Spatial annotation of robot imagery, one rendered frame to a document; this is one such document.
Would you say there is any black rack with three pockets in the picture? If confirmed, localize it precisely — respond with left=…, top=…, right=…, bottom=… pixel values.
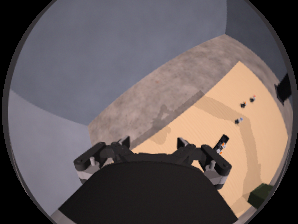
left=213, top=134, right=229, bottom=150

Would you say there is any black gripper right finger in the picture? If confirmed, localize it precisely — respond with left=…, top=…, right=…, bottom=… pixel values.
left=161, top=137, right=232, bottom=190

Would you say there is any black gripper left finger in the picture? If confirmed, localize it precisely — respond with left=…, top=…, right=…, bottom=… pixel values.
left=73, top=136, right=142, bottom=184

